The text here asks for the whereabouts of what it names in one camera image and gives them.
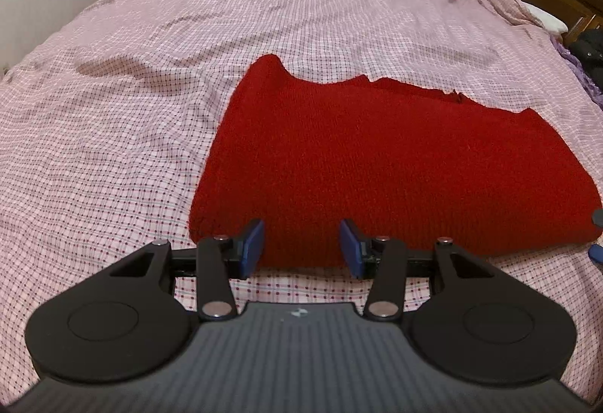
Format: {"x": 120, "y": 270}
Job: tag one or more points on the white pillow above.
{"x": 549, "y": 19}

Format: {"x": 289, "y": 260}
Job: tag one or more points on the pink checked bed sheet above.
{"x": 141, "y": 87}

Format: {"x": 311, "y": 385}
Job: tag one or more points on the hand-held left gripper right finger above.
{"x": 351, "y": 249}

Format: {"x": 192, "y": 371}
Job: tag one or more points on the purple cloth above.
{"x": 580, "y": 71}

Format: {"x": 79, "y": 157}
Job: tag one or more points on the black jacket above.
{"x": 591, "y": 54}

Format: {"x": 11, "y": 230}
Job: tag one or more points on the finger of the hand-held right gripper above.
{"x": 598, "y": 218}
{"x": 598, "y": 253}

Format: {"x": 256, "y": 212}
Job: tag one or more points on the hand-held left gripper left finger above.
{"x": 252, "y": 249}

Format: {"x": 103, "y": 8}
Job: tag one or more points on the red knitted sweater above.
{"x": 377, "y": 158}

